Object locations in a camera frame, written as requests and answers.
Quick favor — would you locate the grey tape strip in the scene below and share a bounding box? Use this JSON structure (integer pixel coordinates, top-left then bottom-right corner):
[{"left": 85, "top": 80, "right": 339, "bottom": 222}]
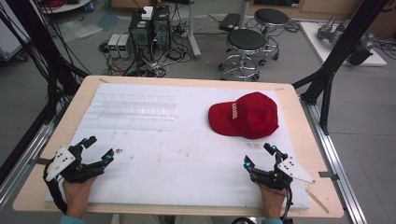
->
[
  {"left": 29, "top": 157, "right": 52, "bottom": 166},
  {"left": 318, "top": 171, "right": 340, "bottom": 182}
]

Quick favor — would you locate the grey metal desk leg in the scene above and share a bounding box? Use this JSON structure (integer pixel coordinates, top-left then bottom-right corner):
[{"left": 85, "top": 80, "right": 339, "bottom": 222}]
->
[{"left": 186, "top": 0, "right": 203, "bottom": 61}]

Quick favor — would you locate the black flat case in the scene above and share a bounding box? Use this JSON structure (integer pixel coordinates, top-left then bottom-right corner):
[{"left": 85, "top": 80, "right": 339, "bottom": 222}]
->
[{"left": 219, "top": 12, "right": 242, "bottom": 32}]

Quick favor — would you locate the white foam mat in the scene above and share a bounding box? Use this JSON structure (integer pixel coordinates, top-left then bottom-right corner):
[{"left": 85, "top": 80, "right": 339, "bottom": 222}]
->
[{"left": 45, "top": 82, "right": 311, "bottom": 210}]

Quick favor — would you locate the grey wheeled cabinet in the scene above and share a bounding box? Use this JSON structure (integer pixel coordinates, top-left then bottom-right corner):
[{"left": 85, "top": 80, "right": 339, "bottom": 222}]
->
[{"left": 0, "top": 10, "right": 30, "bottom": 63}]

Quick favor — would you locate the red baseball cap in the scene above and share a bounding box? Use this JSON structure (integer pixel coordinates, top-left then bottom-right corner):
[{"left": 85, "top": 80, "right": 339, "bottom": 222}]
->
[{"left": 207, "top": 91, "right": 280, "bottom": 140}]

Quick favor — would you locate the tangle of floor cables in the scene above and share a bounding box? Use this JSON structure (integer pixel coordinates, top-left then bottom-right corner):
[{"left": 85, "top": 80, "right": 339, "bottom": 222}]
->
[{"left": 98, "top": 6, "right": 200, "bottom": 78}]

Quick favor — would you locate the white box on computer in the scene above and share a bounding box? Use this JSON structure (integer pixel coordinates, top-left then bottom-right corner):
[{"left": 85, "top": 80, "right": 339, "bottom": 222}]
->
[{"left": 141, "top": 6, "right": 154, "bottom": 21}]

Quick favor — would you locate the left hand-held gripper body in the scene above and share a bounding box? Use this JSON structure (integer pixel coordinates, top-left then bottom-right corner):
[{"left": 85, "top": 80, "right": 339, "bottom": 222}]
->
[{"left": 45, "top": 145, "right": 106, "bottom": 185}]

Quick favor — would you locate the white floor board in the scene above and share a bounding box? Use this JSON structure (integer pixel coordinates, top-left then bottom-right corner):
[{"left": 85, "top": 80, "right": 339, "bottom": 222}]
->
[{"left": 299, "top": 21, "right": 388, "bottom": 67}]

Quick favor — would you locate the clear plastic compartment tray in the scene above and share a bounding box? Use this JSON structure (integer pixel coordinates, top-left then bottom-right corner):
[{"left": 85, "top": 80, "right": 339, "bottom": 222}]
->
[{"left": 89, "top": 91, "right": 177, "bottom": 121}]

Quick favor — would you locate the black computer tower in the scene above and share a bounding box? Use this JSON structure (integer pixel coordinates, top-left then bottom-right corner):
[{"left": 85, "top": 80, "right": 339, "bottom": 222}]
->
[
  {"left": 128, "top": 8, "right": 155, "bottom": 62},
  {"left": 151, "top": 5, "right": 173, "bottom": 52}
]

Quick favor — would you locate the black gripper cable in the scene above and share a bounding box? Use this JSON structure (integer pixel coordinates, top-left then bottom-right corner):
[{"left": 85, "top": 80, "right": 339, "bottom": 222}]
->
[
  {"left": 231, "top": 183, "right": 295, "bottom": 224},
  {"left": 42, "top": 161, "right": 69, "bottom": 216}
]

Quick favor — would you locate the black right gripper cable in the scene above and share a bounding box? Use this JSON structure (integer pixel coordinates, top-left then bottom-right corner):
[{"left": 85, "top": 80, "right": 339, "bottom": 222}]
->
[{"left": 231, "top": 183, "right": 295, "bottom": 224}]

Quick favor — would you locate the person's right hand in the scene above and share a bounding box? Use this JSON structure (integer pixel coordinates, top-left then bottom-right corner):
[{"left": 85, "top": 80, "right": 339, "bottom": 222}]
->
[{"left": 257, "top": 182, "right": 288, "bottom": 219}]

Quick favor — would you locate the black metal frame stand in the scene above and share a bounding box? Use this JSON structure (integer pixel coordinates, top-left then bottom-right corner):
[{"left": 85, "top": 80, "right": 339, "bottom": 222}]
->
[
  {"left": 291, "top": 0, "right": 391, "bottom": 135},
  {"left": 0, "top": 0, "right": 92, "bottom": 125}
]

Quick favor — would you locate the small black round stool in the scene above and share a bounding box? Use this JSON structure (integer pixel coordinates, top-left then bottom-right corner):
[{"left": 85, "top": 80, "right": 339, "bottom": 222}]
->
[{"left": 253, "top": 7, "right": 290, "bottom": 67}]

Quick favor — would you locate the white round table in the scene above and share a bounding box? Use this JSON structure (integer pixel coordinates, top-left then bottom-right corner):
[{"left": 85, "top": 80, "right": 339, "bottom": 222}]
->
[{"left": 39, "top": 0, "right": 93, "bottom": 15}]

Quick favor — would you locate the thin wooden stick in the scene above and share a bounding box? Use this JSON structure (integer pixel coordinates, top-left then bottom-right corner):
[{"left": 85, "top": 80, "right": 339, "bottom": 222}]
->
[{"left": 305, "top": 189, "right": 331, "bottom": 215}]

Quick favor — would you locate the aluminium side rail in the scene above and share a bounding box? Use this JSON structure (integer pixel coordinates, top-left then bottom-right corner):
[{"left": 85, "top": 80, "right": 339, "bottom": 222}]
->
[
  {"left": 0, "top": 102, "right": 68, "bottom": 209},
  {"left": 299, "top": 96, "right": 369, "bottom": 224}
]

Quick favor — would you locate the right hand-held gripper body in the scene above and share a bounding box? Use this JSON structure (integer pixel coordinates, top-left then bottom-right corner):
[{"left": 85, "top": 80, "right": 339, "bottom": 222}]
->
[{"left": 250, "top": 155, "right": 317, "bottom": 191}]

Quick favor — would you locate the person's left hand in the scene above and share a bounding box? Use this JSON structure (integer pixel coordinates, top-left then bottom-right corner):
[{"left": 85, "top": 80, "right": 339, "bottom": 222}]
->
[{"left": 62, "top": 175, "right": 98, "bottom": 219}]

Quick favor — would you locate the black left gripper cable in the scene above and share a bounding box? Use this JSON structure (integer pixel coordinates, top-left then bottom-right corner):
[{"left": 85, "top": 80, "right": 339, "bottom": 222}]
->
[{"left": 42, "top": 161, "right": 69, "bottom": 216}]

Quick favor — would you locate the grey bench power supply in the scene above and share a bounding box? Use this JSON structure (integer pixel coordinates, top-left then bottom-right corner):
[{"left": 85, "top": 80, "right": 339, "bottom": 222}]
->
[
  {"left": 117, "top": 34, "right": 133, "bottom": 59},
  {"left": 106, "top": 33, "right": 121, "bottom": 59}
]

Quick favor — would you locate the large black round stool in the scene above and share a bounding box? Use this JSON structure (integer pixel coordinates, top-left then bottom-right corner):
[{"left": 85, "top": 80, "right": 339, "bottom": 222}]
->
[{"left": 218, "top": 28, "right": 269, "bottom": 82}]

